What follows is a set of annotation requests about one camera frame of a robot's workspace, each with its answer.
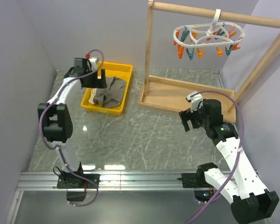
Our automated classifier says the yellow plastic tray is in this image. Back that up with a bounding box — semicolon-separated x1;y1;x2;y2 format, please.
81;62;133;115

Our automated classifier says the grey underwear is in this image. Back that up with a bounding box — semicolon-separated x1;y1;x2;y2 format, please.
88;77;126;108

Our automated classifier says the teal clothespin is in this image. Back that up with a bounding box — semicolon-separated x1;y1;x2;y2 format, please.
225;44;234;56
186;48;195;61

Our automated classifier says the aluminium mounting rail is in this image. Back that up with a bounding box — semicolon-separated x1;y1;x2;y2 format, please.
15;170;264;191

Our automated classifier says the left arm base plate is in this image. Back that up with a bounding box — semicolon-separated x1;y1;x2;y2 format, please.
56;173;100;189

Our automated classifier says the white round clip hanger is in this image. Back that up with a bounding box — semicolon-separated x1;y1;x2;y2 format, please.
173;9;245;48

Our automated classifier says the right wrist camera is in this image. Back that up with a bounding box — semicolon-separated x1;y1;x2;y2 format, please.
186;91;203;112

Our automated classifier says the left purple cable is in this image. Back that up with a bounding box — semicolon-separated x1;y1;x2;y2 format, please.
38;49;105;208

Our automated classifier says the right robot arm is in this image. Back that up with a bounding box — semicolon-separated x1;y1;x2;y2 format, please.
179;97;279;224

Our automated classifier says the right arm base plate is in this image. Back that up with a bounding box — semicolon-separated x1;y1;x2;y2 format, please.
177;172;221;189

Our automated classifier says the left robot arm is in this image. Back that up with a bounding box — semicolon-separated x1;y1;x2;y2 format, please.
37;65;107;189

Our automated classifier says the teal clothespin front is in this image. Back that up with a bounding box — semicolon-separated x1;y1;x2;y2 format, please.
186;48;195;61

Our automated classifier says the wooden hanging rack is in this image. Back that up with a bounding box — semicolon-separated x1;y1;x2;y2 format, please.
137;0;280;124

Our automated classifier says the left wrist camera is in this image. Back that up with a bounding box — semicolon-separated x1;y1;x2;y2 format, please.
85;54;99;70

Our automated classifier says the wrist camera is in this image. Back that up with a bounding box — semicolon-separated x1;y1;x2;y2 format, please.
85;54;99;70
186;91;203;112

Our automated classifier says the teal clothespin right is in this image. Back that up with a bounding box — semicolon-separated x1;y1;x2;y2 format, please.
225;44;234;56

